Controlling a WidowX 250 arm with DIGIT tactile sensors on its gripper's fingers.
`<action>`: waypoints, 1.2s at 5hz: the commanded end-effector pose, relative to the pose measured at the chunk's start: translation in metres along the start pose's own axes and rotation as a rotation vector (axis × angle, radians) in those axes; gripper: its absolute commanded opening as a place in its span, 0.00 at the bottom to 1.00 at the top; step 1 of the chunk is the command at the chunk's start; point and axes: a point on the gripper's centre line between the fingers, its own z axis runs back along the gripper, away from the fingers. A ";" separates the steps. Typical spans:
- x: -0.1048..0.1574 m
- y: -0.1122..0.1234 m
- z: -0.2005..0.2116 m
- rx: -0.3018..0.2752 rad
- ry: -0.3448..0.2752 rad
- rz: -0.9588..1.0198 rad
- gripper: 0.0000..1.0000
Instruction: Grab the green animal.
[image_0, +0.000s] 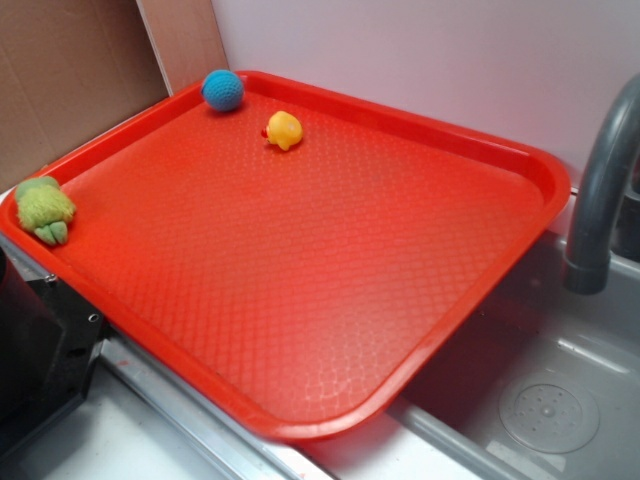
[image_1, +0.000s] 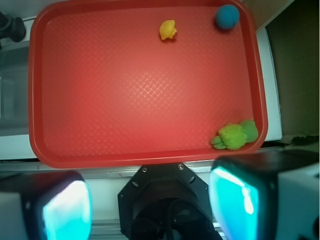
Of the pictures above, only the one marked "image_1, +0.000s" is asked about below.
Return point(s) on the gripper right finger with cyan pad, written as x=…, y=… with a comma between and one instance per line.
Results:
x=272, y=195

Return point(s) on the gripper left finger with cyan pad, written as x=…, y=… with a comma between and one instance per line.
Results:
x=45, y=206

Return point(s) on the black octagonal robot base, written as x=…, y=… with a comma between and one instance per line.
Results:
x=166, y=202

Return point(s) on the green fuzzy toy animal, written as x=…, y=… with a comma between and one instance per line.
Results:
x=233, y=136

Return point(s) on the red plastic tray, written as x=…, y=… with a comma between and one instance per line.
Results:
x=104, y=90

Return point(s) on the black knob object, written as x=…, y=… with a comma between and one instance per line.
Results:
x=12, y=28

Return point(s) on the blue ribbed ball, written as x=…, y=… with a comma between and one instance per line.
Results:
x=227, y=17

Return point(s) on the yellow rubber duck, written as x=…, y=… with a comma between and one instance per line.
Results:
x=167, y=30

